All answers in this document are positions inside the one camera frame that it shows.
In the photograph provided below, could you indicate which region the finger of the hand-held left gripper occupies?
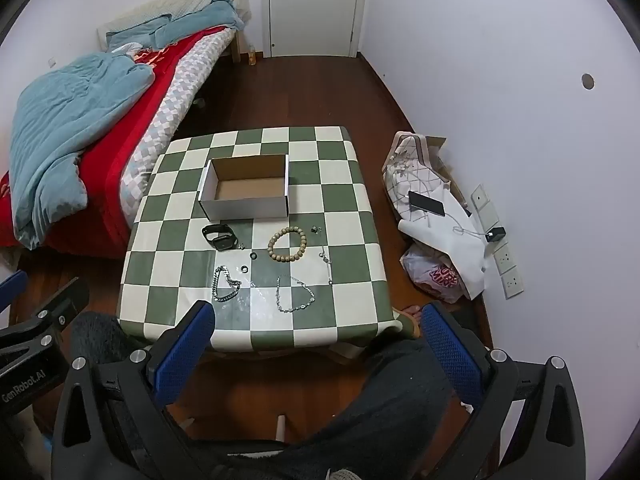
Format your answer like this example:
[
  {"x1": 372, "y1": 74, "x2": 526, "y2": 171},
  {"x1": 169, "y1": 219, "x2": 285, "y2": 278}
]
[
  {"x1": 0, "y1": 276, "x2": 91, "y2": 361},
  {"x1": 0, "y1": 270, "x2": 29, "y2": 313}
]

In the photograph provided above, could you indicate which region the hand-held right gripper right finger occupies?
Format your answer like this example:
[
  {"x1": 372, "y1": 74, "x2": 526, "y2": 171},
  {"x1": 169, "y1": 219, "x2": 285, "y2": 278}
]
[{"x1": 420, "y1": 301, "x2": 587, "y2": 480}]

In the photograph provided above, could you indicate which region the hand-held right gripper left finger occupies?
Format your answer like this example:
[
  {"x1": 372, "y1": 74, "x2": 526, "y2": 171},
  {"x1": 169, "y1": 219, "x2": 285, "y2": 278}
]
[{"x1": 50, "y1": 300, "x2": 217, "y2": 480}]

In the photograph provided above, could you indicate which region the thick silver chain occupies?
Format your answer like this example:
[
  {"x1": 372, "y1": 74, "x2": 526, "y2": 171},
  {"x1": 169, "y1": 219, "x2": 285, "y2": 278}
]
[{"x1": 212, "y1": 265, "x2": 242, "y2": 303}]

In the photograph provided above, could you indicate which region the black smart band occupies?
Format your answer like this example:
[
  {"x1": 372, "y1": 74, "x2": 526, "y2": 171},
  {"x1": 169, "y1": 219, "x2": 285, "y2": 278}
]
[{"x1": 202, "y1": 224, "x2": 238, "y2": 251}]

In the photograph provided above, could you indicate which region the silver chain necklace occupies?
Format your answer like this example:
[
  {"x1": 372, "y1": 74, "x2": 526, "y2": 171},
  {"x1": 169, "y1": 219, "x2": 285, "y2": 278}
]
[{"x1": 275, "y1": 276, "x2": 316, "y2": 313}]

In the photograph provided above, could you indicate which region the wooden bead bracelet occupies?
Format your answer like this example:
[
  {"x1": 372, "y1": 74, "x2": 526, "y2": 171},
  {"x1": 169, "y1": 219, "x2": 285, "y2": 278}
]
[{"x1": 267, "y1": 226, "x2": 307, "y2": 263}]

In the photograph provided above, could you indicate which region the thin silver bracelet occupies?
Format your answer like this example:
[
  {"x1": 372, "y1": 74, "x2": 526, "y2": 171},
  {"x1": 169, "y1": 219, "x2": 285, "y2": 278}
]
[{"x1": 319, "y1": 247, "x2": 335, "y2": 286}]

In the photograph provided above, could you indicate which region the cardboard box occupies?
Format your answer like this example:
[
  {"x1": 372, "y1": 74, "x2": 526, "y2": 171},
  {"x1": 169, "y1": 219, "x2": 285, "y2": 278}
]
[{"x1": 198, "y1": 154, "x2": 291, "y2": 221}]

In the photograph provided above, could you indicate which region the person's left leg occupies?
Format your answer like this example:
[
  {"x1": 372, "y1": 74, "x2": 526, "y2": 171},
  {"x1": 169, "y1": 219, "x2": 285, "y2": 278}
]
[{"x1": 69, "y1": 310, "x2": 153, "y2": 366}]

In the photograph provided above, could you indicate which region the person's leg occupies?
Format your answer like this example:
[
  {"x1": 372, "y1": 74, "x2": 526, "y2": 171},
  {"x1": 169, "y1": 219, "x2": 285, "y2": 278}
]
[
  {"x1": 69, "y1": 310, "x2": 153, "y2": 366},
  {"x1": 180, "y1": 337, "x2": 481, "y2": 480}
]

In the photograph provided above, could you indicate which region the person's foot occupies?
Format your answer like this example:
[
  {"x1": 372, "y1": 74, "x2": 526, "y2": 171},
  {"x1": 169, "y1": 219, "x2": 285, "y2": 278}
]
[{"x1": 392, "y1": 304, "x2": 426, "y2": 337}]

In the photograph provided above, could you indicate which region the person's right leg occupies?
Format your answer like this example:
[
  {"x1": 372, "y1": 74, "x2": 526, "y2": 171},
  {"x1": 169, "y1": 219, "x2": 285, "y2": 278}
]
[{"x1": 180, "y1": 337, "x2": 481, "y2": 480}]

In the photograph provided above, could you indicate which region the plastic bag with red print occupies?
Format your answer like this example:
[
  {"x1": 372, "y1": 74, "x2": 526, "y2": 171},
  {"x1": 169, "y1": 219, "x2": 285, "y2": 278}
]
[{"x1": 400, "y1": 245, "x2": 473, "y2": 304}]

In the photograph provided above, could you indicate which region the white paper bag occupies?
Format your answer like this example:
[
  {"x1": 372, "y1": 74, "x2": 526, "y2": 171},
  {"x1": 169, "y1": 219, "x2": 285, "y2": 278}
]
[{"x1": 398, "y1": 180, "x2": 489, "y2": 302}]

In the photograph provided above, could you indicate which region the red blanket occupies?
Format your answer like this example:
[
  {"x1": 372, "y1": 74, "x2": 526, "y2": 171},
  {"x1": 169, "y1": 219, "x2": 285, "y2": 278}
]
[{"x1": 0, "y1": 27, "x2": 236, "y2": 261}]

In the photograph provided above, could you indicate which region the black smartphone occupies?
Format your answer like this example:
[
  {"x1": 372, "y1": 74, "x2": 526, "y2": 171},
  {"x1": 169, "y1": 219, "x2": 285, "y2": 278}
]
[{"x1": 409, "y1": 191, "x2": 447, "y2": 217}]

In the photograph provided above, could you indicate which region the large blue comforter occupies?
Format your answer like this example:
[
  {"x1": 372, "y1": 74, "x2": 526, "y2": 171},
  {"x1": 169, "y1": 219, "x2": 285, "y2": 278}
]
[{"x1": 10, "y1": 52, "x2": 156, "y2": 251}]

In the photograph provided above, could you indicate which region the green checkered tablecloth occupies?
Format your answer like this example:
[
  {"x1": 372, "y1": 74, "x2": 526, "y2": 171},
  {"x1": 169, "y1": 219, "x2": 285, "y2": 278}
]
[{"x1": 116, "y1": 126, "x2": 405, "y2": 361}]

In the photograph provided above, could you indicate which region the white patterned cushion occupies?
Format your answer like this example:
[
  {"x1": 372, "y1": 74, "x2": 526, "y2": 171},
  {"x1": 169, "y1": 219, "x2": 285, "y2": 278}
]
[{"x1": 382, "y1": 131, "x2": 452, "y2": 221}]

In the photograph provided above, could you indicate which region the grey diamond pattern bedsheet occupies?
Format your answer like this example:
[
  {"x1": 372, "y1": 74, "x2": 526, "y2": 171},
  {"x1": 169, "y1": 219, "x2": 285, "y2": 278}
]
[{"x1": 120, "y1": 30, "x2": 236, "y2": 231}]

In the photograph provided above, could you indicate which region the blue pillow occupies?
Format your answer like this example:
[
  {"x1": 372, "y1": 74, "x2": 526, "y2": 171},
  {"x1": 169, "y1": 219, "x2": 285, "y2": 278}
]
[{"x1": 106, "y1": 15, "x2": 173, "y2": 52}]

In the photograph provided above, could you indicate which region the cream quilted headboard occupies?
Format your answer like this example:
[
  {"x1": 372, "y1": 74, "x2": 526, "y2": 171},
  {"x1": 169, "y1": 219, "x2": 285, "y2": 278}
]
[{"x1": 96, "y1": 0, "x2": 249, "y2": 51}]

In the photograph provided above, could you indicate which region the rumpled blue blanket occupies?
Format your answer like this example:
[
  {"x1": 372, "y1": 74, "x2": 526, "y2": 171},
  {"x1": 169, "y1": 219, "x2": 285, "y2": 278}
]
[{"x1": 155, "y1": 0, "x2": 246, "y2": 52}]

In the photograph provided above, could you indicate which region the white door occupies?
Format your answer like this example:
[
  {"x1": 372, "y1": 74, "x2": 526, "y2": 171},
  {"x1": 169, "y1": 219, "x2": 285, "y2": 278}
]
[{"x1": 264, "y1": 0, "x2": 364, "y2": 59}]

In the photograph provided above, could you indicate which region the white charging cable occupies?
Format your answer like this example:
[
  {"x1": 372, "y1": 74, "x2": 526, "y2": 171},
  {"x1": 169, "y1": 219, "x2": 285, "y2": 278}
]
[{"x1": 425, "y1": 210, "x2": 489, "y2": 239}]

